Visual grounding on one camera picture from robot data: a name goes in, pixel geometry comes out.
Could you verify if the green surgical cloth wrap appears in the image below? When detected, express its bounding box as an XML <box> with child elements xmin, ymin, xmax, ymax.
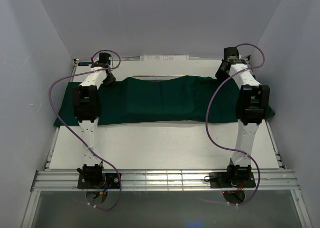
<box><xmin>53</xmin><ymin>75</ymin><xmax>276</xmax><ymax>126</ymax></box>

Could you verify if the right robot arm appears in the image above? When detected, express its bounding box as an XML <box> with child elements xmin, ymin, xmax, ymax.
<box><xmin>211</xmin><ymin>47</ymin><xmax>270</xmax><ymax>189</ymax></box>

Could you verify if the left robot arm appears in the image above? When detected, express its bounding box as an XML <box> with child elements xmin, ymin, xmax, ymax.
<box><xmin>71</xmin><ymin>50</ymin><xmax>114</xmax><ymax>188</ymax></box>

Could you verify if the left blue label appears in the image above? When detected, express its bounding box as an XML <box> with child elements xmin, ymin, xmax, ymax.
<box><xmin>77</xmin><ymin>62</ymin><xmax>92</xmax><ymax>66</ymax></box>

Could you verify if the metal mesh instrument tray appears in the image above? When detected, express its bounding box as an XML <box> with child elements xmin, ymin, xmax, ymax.
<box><xmin>131</xmin><ymin>75</ymin><xmax>184</xmax><ymax>82</ymax></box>

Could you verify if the white paper sheet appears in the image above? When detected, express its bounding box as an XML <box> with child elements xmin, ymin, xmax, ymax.
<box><xmin>140</xmin><ymin>55</ymin><xmax>189</xmax><ymax>61</ymax></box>

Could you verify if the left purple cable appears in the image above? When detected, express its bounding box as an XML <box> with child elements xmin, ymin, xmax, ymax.
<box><xmin>48</xmin><ymin>49</ymin><xmax>123</xmax><ymax>211</ymax></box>

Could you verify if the purple cable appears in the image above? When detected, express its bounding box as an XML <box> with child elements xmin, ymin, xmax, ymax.
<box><xmin>199</xmin><ymin>43</ymin><xmax>266</xmax><ymax>206</ymax></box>
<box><xmin>48</xmin><ymin>49</ymin><xmax>123</xmax><ymax>211</ymax></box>

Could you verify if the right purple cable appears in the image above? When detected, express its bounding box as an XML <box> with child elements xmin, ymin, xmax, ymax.
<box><xmin>199</xmin><ymin>43</ymin><xmax>266</xmax><ymax>206</ymax></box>

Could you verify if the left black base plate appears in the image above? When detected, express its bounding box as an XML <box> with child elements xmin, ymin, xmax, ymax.
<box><xmin>77</xmin><ymin>173</ymin><xmax>120</xmax><ymax>190</ymax></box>

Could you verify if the aluminium front rail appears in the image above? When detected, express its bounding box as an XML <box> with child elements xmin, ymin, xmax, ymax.
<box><xmin>31</xmin><ymin>169</ymin><xmax>300</xmax><ymax>192</ymax></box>

